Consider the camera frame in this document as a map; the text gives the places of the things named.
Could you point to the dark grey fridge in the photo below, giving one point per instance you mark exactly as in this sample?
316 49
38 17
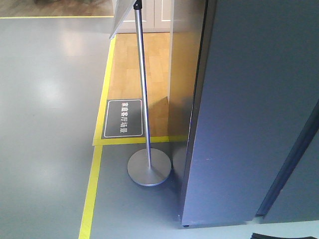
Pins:
260 86

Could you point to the silver sign stand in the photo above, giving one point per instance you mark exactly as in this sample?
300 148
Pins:
147 167

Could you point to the black floor label sign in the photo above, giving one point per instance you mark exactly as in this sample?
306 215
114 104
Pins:
123 118

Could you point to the white cabinet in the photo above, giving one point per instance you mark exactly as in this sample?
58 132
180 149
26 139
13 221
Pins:
156 17

